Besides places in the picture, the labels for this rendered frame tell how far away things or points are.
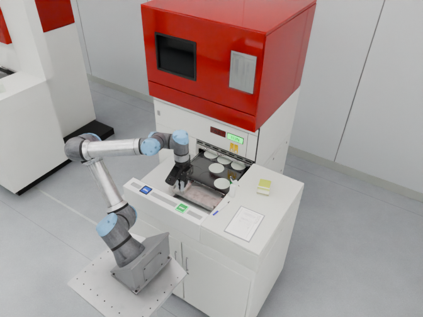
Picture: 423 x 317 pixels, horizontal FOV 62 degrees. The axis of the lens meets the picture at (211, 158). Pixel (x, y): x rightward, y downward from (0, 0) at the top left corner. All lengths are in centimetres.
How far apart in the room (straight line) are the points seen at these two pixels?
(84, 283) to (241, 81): 132
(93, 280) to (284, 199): 111
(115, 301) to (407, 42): 277
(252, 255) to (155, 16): 143
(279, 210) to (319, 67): 182
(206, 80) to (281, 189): 78
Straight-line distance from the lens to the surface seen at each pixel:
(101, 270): 196
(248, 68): 193
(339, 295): 295
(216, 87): 209
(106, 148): 164
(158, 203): 201
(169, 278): 188
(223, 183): 221
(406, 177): 383
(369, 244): 334
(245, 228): 188
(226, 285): 216
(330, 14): 334
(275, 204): 203
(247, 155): 228
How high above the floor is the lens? 240
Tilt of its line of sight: 39 degrees down
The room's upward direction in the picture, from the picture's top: 2 degrees clockwise
